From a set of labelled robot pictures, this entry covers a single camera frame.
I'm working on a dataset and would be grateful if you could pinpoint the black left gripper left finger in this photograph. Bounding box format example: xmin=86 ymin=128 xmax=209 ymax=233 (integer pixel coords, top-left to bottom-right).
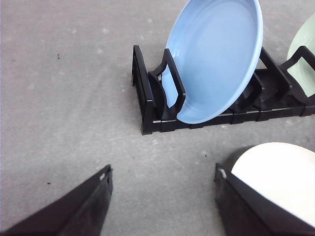
xmin=0 ymin=165 xmax=113 ymax=236

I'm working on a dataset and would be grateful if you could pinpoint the white plate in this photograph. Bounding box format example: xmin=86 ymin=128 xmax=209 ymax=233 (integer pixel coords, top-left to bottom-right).
xmin=231 ymin=142 xmax=315 ymax=227

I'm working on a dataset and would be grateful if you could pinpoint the green plate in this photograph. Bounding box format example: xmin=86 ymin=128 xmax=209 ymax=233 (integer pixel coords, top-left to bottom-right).
xmin=287 ymin=13 xmax=315 ymax=96

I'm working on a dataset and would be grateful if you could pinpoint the blue plate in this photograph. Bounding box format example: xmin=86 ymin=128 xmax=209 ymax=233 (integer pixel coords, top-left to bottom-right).
xmin=162 ymin=0 xmax=263 ymax=124

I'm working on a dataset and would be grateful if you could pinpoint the black dish rack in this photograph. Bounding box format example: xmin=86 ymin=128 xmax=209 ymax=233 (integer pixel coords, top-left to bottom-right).
xmin=131 ymin=45 xmax=315 ymax=135

